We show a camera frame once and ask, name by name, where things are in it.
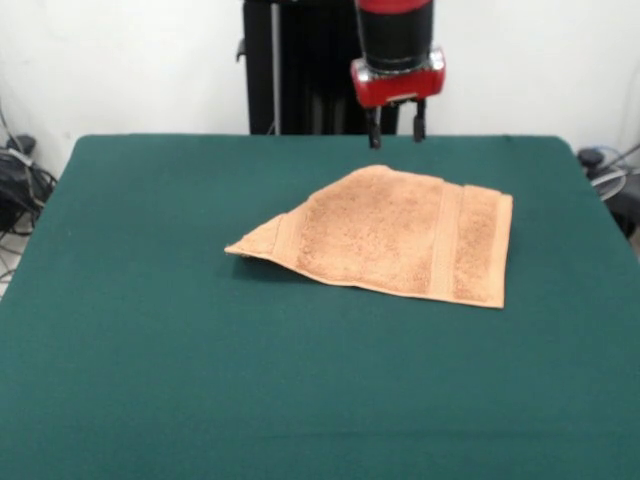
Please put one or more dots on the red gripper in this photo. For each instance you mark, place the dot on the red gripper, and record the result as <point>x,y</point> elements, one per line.
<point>400,90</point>

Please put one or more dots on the tan terry towel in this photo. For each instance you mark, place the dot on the tan terry towel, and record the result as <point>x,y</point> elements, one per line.
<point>390,235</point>

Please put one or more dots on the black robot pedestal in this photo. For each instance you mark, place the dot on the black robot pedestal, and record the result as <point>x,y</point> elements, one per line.
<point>310,60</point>

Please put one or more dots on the dark green table cloth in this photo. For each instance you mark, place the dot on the dark green table cloth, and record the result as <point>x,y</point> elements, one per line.
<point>150,350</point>

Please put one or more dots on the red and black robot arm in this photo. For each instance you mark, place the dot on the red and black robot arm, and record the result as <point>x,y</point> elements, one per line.
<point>395,35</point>

